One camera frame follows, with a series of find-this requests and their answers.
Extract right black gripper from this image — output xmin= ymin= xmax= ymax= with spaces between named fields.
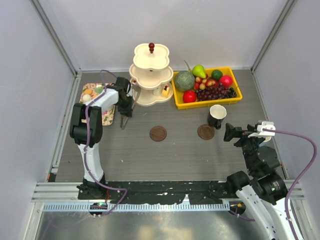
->
xmin=223 ymin=122 xmax=265 ymax=173

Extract metal tongs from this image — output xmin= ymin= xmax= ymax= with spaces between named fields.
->
xmin=120 ymin=83 xmax=141 ymax=130

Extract white cupcake with cherry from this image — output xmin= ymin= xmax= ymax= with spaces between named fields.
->
xmin=130 ymin=78 xmax=137 ymax=86

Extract white cake slice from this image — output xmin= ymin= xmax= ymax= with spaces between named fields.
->
xmin=153 ymin=88 xmax=162 ymax=97

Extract yellow cake slice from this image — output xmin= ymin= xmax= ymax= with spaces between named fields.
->
xmin=161 ymin=85 xmax=170 ymax=98

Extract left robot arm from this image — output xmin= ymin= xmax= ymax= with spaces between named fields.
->
xmin=69 ymin=77 xmax=134 ymax=200

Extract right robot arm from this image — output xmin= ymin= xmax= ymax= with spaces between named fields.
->
xmin=223 ymin=121 xmax=303 ymax=240

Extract floral dessert tray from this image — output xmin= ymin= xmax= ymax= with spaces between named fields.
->
xmin=79 ymin=83 xmax=116 ymax=126

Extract black mug white inside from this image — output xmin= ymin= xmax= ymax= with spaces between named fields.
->
xmin=207 ymin=104 xmax=227 ymax=130

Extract right wooden coaster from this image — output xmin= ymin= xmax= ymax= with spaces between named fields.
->
xmin=197 ymin=124 xmax=215 ymax=140

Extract wooden coaster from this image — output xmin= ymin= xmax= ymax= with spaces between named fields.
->
xmin=197 ymin=124 xmax=215 ymax=140
xmin=149 ymin=126 xmax=167 ymax=142

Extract green round dessert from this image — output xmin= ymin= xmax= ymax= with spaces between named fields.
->
xmin=94 ymin=85 xmax=104 ymax=95

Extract blue cup white inside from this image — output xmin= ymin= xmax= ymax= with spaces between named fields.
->
xmin=259 ymin=136 xmax=272 ymax=147

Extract black grape bunch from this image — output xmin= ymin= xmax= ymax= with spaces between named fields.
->
xmin=224 ymin=87 xmax=237 ymax=99

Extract white round dessert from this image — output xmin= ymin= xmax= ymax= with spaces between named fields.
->
xmin=82 ymin=94 xmax=92 ymax=103

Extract cream three-tier stand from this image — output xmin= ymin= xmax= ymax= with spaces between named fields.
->
xmin=129 ymin=42 xmax=174 ymax=107

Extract purple grape bunch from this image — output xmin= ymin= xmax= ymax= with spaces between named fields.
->
xmin=195 ymin=83 xmax=231 ymax=102

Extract left wooden coaster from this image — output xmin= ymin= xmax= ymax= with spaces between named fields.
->
xmin=149 ymin=126 xmax=167 ymax=142

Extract pink red apple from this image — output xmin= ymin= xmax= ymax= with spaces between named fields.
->
xmin=219 ymin=74 xmax=233 ymax=88

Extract red tomato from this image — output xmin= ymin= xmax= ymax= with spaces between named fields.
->
xmin=182 ymin=90 xmax=197 ymax=104

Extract yellow plastic fruit bin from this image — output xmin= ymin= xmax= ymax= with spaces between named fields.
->
xmin=171 ymin=66 xmax=243 ymax=110

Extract green lime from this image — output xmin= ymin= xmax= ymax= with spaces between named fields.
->
xmin=211 ymin=69 xmax=223 ymax=81

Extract green melon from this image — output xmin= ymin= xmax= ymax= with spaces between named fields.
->
xmin=174 ymin=71 xmax=195 ymax=92

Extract green pear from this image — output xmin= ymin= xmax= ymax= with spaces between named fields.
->
xmin=191 ymin=64 xmax=206 ymax=79

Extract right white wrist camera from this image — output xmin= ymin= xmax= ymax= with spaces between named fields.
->
xmin=248 ymin=120 xmax=276 ymax=138

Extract white cable duct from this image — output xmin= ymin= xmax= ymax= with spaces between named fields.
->
xmin=42 ymin=201 xmax=230 ymax=213

